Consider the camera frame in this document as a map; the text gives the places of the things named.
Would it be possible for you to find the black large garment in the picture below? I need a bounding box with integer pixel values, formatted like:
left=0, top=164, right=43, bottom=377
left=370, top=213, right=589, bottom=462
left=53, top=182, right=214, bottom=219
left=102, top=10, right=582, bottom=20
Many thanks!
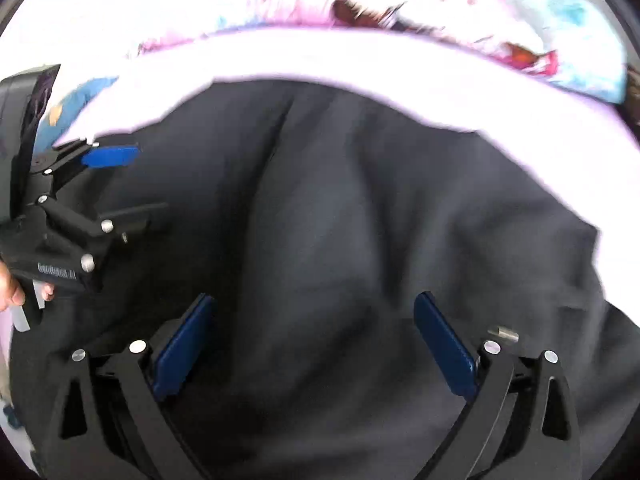
left=11, top=81, right=639, bottom=479

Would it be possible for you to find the purple fleece bed sheet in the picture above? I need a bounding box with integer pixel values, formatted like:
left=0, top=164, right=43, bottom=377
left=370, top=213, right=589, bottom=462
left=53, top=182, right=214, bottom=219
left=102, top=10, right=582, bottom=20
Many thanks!
left=67, top=27, right=639, bottom=318

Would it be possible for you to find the pink blue cartoon quilt roll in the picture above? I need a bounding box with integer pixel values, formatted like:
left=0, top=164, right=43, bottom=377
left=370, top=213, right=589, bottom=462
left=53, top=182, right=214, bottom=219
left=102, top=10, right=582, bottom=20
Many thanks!
left=35, top=0, right=629, bottom=152

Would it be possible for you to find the person's left hand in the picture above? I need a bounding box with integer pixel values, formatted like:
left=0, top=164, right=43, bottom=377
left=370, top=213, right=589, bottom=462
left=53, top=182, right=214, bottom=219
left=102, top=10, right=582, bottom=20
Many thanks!
left=0, top=261, right=55, bottom=312

